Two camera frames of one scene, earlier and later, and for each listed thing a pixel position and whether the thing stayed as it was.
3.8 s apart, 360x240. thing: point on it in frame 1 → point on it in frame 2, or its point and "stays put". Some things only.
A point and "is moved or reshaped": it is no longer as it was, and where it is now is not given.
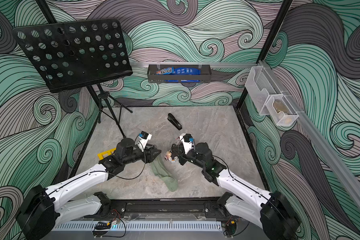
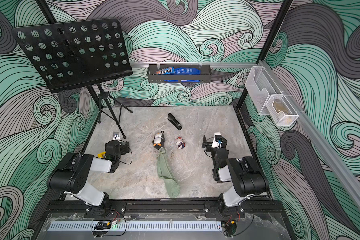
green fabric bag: (160, 171) is moved or reshaped
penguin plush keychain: (169, 157) → (158, 140)
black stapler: (174, 121) stays put
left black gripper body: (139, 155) → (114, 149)
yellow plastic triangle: (101, 155) stays put
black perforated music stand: (77, 55) stays put
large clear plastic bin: (260, 83) stays put
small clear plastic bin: (281, 110) stays put
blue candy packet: (179, 71) stays put
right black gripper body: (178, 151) → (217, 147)
